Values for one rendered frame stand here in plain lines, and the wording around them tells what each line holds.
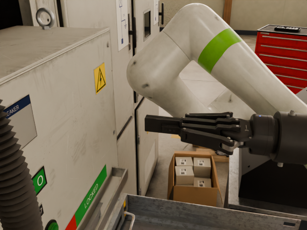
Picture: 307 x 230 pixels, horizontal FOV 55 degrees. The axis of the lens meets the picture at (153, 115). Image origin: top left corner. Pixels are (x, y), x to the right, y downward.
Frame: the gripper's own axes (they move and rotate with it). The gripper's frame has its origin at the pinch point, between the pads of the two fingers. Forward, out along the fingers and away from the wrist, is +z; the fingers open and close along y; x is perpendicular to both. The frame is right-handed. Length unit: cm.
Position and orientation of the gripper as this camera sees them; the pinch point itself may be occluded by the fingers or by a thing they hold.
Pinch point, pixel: (162, 124)
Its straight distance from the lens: 57.8
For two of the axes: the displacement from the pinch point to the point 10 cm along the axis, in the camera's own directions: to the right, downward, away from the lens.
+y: 2.1, -4.3, 8.8
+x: 0.0, -9.0, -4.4
